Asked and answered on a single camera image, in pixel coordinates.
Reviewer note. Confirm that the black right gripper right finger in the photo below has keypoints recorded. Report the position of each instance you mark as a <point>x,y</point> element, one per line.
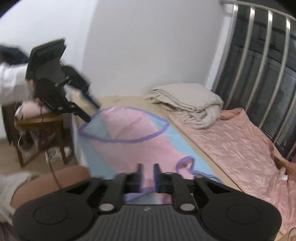
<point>223,212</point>

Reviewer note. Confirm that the pink quilted jacket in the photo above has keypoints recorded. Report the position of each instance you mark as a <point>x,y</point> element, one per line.
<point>248,157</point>

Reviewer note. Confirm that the wooden stool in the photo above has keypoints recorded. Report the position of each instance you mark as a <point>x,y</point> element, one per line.
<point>32,128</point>

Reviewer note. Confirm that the metal window railing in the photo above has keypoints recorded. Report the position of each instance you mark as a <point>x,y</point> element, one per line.
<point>257,68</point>

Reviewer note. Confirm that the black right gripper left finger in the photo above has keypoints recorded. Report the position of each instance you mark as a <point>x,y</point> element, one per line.
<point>69,213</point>

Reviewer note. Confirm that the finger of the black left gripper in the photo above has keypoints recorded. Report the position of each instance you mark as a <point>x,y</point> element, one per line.
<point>75,80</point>
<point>74,108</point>

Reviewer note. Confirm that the pink blue purple garment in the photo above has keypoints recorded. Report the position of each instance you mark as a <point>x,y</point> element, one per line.
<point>119,138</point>

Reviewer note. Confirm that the cream knitted blanket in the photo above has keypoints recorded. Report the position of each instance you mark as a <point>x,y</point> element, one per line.
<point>191,103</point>

